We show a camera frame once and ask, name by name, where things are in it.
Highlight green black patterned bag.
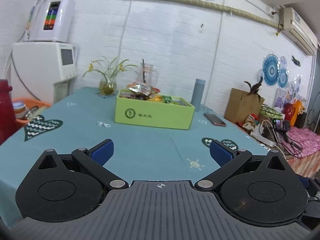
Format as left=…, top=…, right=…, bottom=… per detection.
left=260, top=104, right=283, bottom=119

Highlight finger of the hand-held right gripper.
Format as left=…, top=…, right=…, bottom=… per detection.
left=297, top=175, right=320, bottom=200

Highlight white power strip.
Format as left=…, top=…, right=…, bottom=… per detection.
left=250, top=131, right=278, bottom=148

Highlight orange plastic basin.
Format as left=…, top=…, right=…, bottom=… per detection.
left=11, top=97, right=52, bottom=127

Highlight green cardboard box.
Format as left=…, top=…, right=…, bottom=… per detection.
left=114, top=89, right=195, bottom=130

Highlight grey blue thermos bottle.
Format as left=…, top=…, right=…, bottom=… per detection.
left=191, top=78, right=206, bottom=112

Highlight red vase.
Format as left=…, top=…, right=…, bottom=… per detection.
left=284, top=102, right=295, bottom=123

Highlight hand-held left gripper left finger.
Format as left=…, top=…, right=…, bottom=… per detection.
left=37, top=139, right=129, bottom=189

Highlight black speaker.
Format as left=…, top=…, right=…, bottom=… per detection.
left=297, top=112, right=307, bottom=128

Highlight small blue paper fan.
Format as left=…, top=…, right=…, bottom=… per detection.
left=277, top=66, right=289, bottom=88

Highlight smartphone with pink case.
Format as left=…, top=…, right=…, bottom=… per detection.
left=204, top=112, right=227, bottom=127

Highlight plush doll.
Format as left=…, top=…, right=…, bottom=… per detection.
left=244, top=114, right=260, bottom=133

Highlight dark dried plant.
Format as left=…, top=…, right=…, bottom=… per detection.
left=244, top=76, right=263, bottom=98

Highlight orange cloth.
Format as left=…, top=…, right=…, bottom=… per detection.
left=292, top=99, right=306, bottom=128

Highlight glass pitcher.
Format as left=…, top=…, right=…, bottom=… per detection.
left=137, top=62, right=159, bottom=90

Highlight white water ionizer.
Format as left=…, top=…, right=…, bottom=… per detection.
left=24, top=0, right=76, bottom=42

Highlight glass vase with yellow flowers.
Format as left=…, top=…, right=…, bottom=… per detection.
left=82, top=56, right=138, bottom=97

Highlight white water purifier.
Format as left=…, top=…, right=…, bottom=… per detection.
left=11, top=42, right=78, bottom=105

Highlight brown cardboard box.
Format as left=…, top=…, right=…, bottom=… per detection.
left=224, top=87, right=265, bottom=124

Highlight large blue paper fan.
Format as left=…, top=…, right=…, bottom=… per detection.
left=262, top=54, right=282, bottom=85

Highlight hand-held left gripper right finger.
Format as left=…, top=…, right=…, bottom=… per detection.
left=194, top=140, right=292, bottom=190

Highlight silver snack packet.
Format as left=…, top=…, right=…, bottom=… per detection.
left=125, top=82, right=154, bottom=97

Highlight stacked bowls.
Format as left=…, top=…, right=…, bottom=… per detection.
left=12, top=101, right=25, bottom=120

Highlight red thermos jug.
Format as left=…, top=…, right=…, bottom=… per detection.
left=0, top=79, right=19, bottom=145

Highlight pink floral cloth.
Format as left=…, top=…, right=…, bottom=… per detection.
left=282, top=126, right=320, bottom=178

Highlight white air conditioner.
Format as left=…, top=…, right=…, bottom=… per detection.
left=279, top=7, right=318, bottom=55

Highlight purple picture card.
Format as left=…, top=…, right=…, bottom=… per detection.
left=276, top=88, right=288, bottom=108

